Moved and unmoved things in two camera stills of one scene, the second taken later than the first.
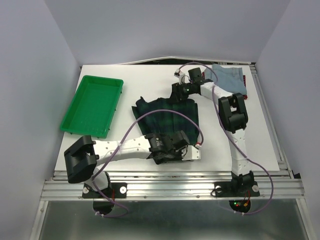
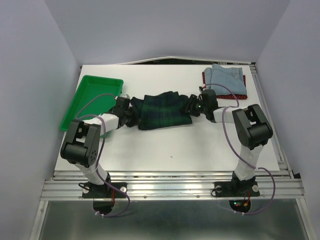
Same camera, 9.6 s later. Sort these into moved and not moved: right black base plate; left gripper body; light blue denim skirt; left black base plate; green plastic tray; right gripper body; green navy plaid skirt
Moved: right gripper body; left gripper body; green navy plaid skirt
Not moved: left black base plate; green plastic tray; light blue denim skirt; right black base plate
